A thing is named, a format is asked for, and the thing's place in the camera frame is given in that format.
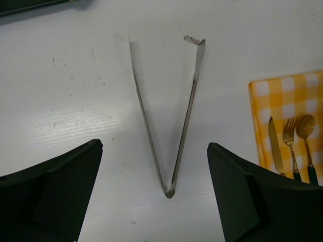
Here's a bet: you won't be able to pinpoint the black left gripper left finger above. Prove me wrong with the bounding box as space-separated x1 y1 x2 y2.
1 139 103 241

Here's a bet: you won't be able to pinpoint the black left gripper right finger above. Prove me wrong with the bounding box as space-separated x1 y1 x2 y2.
207 143 322 241

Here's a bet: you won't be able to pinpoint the steel serving tongs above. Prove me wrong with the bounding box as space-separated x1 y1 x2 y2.
128 35 206 199

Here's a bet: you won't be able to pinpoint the gold table knife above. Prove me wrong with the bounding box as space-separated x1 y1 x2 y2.
268 116 286 176

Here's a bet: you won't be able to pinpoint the gold fork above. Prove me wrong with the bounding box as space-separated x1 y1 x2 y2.
283 116 301 181

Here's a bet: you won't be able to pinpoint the gold spoon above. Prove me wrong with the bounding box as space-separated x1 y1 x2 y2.
296 114 318 186

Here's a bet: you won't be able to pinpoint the yellow checkered cloth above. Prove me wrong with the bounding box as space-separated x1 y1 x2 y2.
248 71 322 185

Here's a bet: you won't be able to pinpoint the black serving tray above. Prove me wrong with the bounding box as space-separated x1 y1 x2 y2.
0 0 99 18

